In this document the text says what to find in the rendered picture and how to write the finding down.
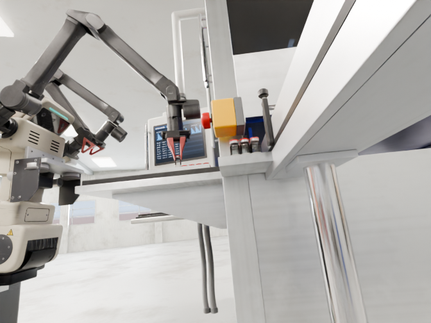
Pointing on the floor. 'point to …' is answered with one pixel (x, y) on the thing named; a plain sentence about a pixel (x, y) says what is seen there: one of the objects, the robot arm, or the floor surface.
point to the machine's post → (222, 75)
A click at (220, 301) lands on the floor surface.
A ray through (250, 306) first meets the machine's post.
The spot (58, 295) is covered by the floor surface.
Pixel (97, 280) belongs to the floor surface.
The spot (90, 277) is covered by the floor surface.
